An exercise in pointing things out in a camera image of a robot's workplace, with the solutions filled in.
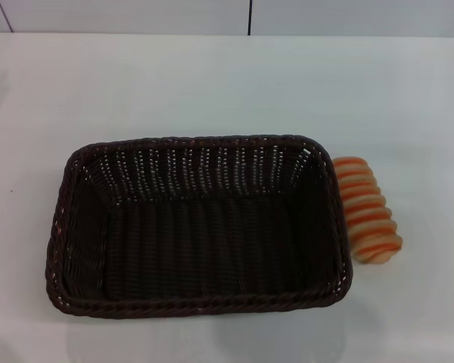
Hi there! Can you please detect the orange striped bread loaf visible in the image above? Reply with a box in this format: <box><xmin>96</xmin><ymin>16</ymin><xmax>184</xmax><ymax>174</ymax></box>
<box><xmin>331</xmin><ymin>157</ymin><xmax>404</xmax><ymax>265</ymax></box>

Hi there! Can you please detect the dark brown woven basket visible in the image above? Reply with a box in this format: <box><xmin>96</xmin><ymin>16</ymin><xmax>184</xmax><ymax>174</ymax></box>
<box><xmin>44</xmin><ymin>132</ymin><xmax>355</xmax><ymax>319</ymax></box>

